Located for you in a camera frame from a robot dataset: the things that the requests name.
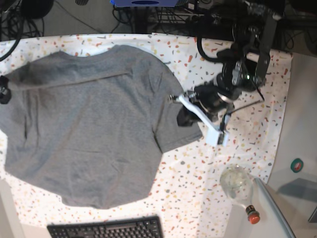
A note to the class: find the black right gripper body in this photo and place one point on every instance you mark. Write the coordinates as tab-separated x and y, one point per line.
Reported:
5	92

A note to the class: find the blue box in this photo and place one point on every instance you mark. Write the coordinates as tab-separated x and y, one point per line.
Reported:
145	3

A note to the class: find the clear bottle with orange cap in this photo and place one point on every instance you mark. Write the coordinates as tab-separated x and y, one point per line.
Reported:
238	186

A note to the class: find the grey t-shirt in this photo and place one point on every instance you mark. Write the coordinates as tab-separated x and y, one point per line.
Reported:
92	129

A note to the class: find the black computer keyboard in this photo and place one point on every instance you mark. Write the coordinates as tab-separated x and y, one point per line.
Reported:
146	227

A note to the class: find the green tape roll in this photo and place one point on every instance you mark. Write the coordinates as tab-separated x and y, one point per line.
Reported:
297	165

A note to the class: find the terrazzo patterned tablecloth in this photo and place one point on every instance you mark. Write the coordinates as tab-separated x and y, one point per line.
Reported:
186	193

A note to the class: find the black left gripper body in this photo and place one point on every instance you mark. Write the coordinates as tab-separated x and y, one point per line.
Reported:
212	99

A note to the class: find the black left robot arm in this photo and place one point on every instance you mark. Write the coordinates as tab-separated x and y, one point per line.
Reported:
245	63

